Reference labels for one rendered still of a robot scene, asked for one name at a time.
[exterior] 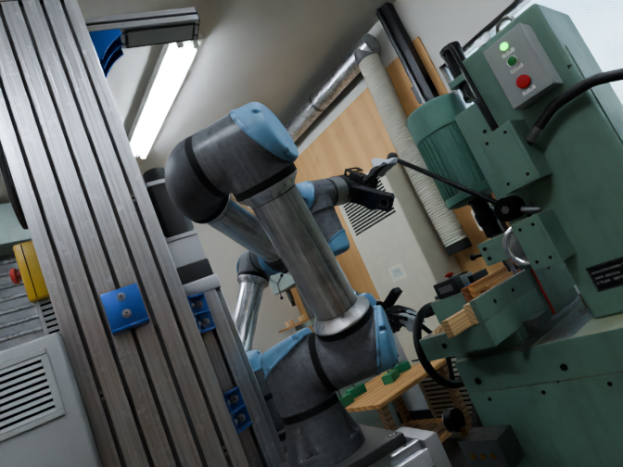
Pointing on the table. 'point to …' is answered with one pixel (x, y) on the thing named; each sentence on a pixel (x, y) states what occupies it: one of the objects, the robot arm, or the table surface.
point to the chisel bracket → (493, 250)
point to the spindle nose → (483, 213)
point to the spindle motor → (447, 148)
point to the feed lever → (505, 209)
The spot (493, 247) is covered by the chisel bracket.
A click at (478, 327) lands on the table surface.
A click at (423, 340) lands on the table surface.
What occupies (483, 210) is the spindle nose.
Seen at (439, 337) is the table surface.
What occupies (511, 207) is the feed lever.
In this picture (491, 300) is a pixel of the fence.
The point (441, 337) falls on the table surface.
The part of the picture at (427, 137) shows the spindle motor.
